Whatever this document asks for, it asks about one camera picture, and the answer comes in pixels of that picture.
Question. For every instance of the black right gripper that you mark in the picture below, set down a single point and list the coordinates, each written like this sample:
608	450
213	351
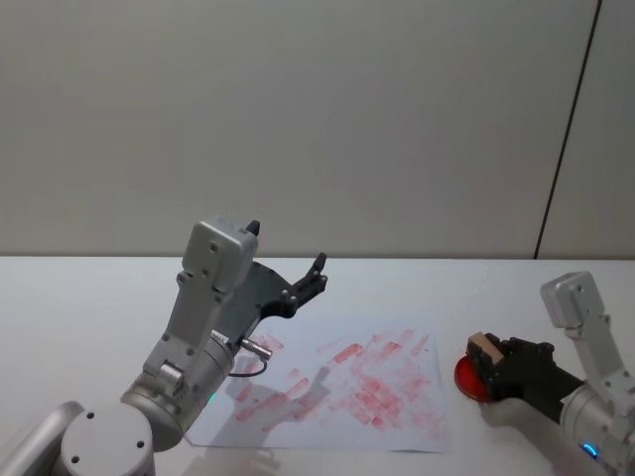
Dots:
533	372

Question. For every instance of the white paper sheet, red prints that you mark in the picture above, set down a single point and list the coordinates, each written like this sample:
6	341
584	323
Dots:
317	426

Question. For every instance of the round red ink pad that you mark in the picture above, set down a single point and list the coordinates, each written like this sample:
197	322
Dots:
464	378

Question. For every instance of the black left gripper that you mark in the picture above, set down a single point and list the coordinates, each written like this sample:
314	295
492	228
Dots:
258	292

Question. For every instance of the small wooden stamp block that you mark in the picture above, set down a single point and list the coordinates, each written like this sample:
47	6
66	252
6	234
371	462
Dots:
479	340

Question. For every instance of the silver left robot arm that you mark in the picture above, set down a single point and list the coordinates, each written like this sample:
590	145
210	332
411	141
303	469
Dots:
202	307

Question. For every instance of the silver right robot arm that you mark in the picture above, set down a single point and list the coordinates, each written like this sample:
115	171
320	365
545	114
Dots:
591	322

